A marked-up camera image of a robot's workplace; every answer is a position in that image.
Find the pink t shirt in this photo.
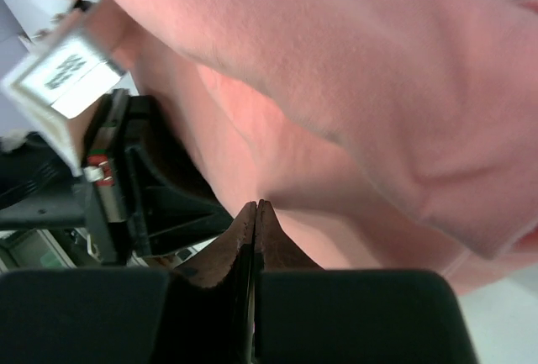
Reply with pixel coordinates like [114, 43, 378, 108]
[41, 0, 538, 296]

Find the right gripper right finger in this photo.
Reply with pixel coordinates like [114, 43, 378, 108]
[255, 201, 477, 363]

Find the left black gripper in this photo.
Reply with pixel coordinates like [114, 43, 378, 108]
[1, 89, 232, 266]

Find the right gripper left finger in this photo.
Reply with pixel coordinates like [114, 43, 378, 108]
[1, 203, 256, 363]

